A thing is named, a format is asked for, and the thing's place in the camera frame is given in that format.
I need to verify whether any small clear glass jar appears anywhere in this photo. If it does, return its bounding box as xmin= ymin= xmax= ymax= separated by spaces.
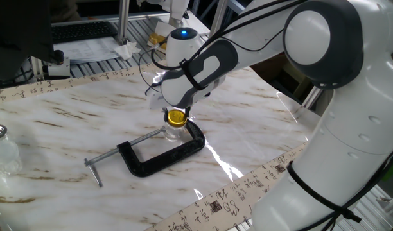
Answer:
xmin=163 ymin=124 xmax=187 ymax=142

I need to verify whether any black camera on white mount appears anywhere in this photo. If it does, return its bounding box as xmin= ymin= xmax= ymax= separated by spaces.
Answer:
xmin=42 ymin=49 xmax=71 ymax=78

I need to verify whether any gold tissue box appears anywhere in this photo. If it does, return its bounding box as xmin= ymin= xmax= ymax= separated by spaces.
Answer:
xmin=147 ymin=22 xmax=177 ymax=51

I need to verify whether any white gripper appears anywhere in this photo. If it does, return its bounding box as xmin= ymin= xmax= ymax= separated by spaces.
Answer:
xmin=148 ymin=91 xmax=191 ymax=123

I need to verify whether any black computer keyboard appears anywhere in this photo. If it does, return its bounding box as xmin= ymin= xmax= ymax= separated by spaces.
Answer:
xmin=51 ymin=21 xmax=119 ymax=44

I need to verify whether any crumpled white tissue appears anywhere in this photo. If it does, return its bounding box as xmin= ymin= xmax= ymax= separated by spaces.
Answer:
xmin=114 ymin=40 xmax=142 ymax=61

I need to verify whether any beige calligraphy print cloth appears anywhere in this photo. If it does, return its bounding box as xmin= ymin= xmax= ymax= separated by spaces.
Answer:
xmin=0 ymin=60 xmax=310 ymax=231

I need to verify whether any black C-clamp with steel screw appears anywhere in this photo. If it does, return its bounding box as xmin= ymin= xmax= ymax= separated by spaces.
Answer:
xmin=84 ymin=119 xmax=206 ymax=188

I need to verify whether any gold metal jar lid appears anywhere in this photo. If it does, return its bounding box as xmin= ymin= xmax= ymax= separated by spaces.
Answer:
xmin=167 ymin=109 xmax=188 ymax=128

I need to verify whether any stack of printed papers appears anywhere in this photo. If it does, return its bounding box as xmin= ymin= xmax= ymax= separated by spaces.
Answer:
xmin=53 ymin=36 xmax=128 ymax=65

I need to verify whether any clear shaker bottle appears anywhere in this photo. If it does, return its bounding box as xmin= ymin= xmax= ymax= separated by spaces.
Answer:
xmin=0 ymin=134 xmax=24 ymax=176

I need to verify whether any glossy marble pattern sheet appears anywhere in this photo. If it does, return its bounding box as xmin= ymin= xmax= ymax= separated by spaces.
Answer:
xmin=0 ymin=53 xmax=326 ymax=231

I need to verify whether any aluminium frame post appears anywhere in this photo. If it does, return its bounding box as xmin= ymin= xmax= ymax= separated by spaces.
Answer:
xmin=209 ymin=0 xmax=230 ymax=37
xmin=301 ymin=85 xmax=325 ymax=110
xmin=116 ymin=0 xmax=130 ymax=45

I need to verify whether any aluminium frame rail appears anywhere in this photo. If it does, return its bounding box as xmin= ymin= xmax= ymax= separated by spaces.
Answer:
xmin=51 ymin=11 xmax=171 ymax=27

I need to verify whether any black computer monitor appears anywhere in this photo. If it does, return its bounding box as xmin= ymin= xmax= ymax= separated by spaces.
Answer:
xmin=0 ymin=0 xmax=55 ymax=81

